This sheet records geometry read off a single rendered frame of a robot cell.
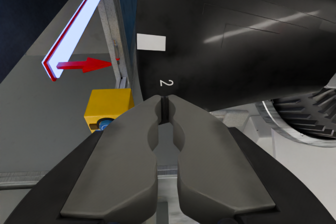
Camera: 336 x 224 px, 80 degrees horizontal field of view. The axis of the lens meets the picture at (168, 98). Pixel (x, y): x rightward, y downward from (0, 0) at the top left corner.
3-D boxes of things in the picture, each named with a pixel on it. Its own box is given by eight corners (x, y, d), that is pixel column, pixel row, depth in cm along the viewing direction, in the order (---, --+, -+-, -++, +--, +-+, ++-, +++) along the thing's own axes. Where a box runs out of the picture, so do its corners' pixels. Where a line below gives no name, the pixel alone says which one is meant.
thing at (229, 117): (241, 122, 84) (242, 127, 83) (206, 122, 83) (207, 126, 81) (248, 109, 78) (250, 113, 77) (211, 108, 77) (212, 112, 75)
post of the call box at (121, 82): (127, 83, 67) (123, 112, 58) (118, 84, 67) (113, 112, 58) (126, 76, 64) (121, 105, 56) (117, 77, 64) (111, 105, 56)
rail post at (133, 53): (142, -1, 130) (133, 77, 75) (136, -1, 130) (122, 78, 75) (142, -8, 127) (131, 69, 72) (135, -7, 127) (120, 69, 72)
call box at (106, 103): (138, 121, 64) (136, 152, 56) (106, 123, 63) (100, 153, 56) (131, 83, 52) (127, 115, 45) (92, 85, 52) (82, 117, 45)
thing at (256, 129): (273, 137, 93) (284, 159, 85) (238, 138, 93) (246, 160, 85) (289, 113, 81) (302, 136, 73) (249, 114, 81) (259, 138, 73)
